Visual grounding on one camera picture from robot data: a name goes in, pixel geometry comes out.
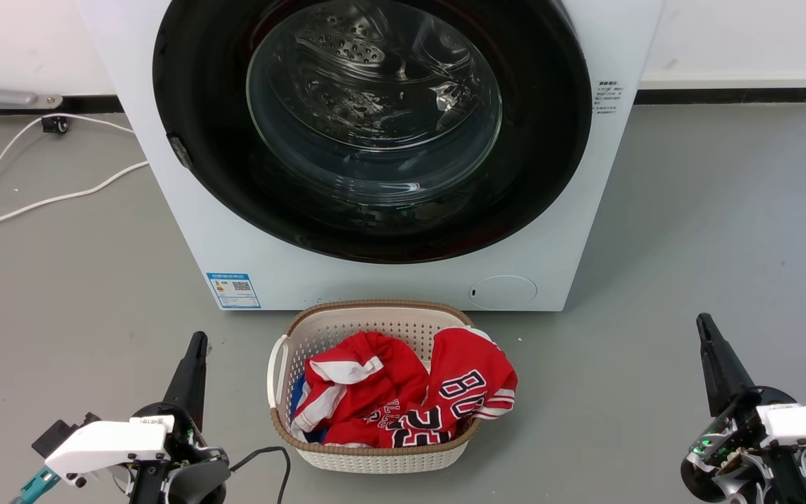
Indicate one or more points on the white front-load washing machine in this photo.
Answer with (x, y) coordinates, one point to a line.
(389, 283)

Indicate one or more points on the small black floor clip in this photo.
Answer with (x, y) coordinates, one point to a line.
(55, 124)

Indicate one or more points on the red jersey with black number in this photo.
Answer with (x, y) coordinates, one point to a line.
(466, 364)

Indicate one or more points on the black round glass washer door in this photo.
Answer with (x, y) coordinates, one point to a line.
(196, 84)

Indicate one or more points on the left gripper body dark grey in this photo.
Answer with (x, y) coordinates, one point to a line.
(193, 476)

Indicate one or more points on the teal left camera connector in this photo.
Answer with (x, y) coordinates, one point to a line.
(36, 486)

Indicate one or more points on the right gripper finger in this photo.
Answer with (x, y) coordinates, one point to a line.
(721, 371)

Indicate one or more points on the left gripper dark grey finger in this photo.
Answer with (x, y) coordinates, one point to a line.
(189, 381)

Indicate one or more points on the cream plastic laundry basket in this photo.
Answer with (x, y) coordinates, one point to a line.
(368, 458)

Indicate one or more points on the blue energy label sticker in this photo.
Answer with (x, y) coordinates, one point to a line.
(234, 290)

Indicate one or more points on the round white filter cover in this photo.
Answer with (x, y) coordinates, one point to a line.
(503, 292)

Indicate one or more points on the blue garment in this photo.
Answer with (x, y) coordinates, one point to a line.
(298, 400)

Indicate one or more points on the right gripper body dark grey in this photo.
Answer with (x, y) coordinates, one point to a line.
(732, 455)

